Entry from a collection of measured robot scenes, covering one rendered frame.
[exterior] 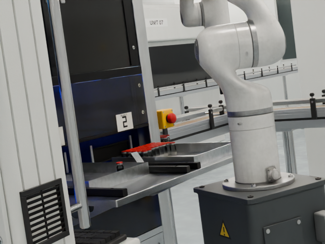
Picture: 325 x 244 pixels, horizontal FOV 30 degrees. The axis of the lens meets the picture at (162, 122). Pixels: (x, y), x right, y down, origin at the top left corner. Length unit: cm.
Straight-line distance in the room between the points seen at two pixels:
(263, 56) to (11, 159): 72
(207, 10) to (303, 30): 153
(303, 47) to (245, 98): 190
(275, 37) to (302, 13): 187
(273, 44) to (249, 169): 32
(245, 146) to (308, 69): 190
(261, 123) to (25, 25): 67
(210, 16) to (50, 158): 92
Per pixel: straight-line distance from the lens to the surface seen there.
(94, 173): 199
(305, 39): 342
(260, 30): 155
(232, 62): 154
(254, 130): 155
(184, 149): 219
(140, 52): 227
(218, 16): 195
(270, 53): 156
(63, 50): 127
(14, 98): 113
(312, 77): 342
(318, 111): 275
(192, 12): 193
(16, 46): 116
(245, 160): 156
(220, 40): 153
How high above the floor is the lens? 119
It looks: 5 degrees down
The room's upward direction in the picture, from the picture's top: 7 degrees counter-clockwise
